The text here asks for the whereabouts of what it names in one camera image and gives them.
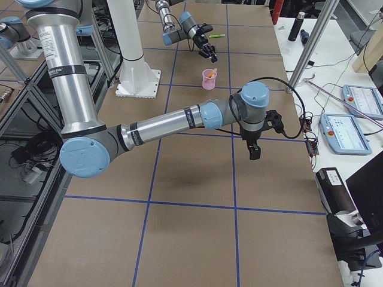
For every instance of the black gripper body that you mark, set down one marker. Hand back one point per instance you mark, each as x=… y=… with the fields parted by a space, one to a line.
x=250 y=137
x=200 y=40

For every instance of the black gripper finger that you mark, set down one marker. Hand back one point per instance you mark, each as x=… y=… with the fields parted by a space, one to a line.
x=210 y=50
x=204 y=54
x=254 y=151

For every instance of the orange highlighter pen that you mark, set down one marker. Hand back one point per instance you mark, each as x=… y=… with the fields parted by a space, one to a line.
x=212 y=73

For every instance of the green highlighter pen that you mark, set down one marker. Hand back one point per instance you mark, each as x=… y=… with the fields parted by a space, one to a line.
x=217 y=36

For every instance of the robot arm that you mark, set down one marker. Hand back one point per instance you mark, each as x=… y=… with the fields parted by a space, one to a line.
x=176 y=24
x=89 y=146

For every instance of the pink mesh pen holder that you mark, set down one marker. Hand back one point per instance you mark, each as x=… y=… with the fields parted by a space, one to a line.
x=208 y=83

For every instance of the brown paper table mat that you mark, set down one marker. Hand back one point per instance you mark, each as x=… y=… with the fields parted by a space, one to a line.
x=192 y=209

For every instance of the black water bottle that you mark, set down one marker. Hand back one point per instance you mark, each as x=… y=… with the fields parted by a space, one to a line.
x=295 y=29

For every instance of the blue teach pendant near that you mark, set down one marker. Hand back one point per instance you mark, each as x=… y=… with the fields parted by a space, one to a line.
x=344 y=135

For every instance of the blue teach pendant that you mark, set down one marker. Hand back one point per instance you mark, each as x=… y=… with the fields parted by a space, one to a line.
x=344 y=135
x=365 y=99

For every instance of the black cardboard box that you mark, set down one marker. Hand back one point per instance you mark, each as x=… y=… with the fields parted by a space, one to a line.
x=334 y=195

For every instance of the black monitor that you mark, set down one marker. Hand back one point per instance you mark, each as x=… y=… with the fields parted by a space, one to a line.
x=365 y=187

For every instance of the blue teach pendant far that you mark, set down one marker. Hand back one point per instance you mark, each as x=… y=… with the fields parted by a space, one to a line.
x=365 y=99

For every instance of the grey office chair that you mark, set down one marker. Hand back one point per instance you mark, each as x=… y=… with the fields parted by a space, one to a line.
x=360 y=38

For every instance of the wooden plank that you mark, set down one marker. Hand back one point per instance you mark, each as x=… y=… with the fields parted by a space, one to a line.
x=371 y=53

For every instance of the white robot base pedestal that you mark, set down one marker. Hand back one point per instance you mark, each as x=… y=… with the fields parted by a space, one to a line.
x=136 y=78

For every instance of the aluminium frame post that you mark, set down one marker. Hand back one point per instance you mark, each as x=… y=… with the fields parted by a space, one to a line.
x=319 y=27

